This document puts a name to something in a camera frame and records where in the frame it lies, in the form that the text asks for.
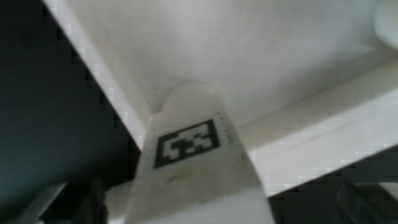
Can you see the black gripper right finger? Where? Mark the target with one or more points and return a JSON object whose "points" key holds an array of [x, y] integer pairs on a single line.
{"points": [[367, 203]]}

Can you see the white table leg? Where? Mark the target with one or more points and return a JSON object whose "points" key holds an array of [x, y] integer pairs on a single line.
{"points": [[198, 185]]}

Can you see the white square table top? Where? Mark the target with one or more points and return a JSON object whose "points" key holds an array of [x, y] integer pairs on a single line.
{"points": [[295, 55]]}

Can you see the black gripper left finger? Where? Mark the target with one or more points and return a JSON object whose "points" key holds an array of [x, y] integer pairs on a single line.
{"points": [[66, 205]]}

